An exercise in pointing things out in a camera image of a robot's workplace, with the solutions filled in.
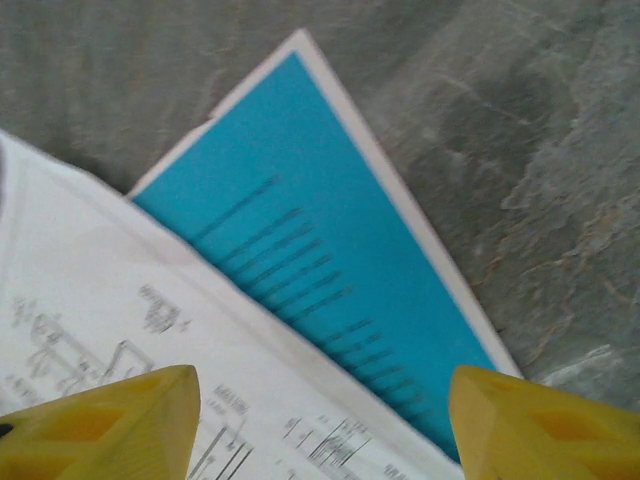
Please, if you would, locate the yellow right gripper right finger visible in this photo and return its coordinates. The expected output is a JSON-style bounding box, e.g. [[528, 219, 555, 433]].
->
[[448, 365, 640, 480]]

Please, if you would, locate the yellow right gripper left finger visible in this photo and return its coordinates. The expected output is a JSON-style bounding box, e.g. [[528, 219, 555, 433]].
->
[[0, 364, 201, 480]]

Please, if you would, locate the thick stack of drawing papers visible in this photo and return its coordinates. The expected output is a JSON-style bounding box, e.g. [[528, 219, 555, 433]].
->
[[0, 129, 464, 480]]

